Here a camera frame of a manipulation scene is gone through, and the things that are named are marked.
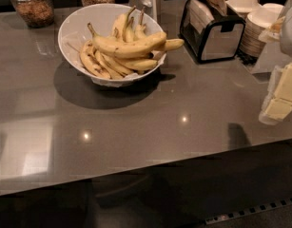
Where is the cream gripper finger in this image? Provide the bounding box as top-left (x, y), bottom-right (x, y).
top-left (259, 99), bottom-right (292, 125)

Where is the yellow banana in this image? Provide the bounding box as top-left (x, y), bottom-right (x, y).
top-left (115, 59), bottom-right (158, 70)
top-left (156, 38), bottom-right (185, 51)
top-left (80, 40), bottom-right (110, 79)
top-left (88, 23), bottom-right (166, 59)
top-left (95, 50), bottom-right (133, 80)
top-left (111, 7), bottom-right (136, 41)

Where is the upright yellow banana back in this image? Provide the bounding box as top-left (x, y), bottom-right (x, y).
top-left (111, 7), bottom-right (136, 41)

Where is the white ceramic bowl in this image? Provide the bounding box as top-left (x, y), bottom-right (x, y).
top-left (57, 3), bottom-right (167, 88)

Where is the stack of white plates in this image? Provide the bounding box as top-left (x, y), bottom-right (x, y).
top-left (240, 3), bottom-right (283, 58)

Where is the metal floor vent strip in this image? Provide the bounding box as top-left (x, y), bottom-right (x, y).
top-left (204, 198), bottom-right (292, 225)

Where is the glass jar with granola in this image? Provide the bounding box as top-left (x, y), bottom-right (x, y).
top-left (10, 0), bottom-right (54, 28)

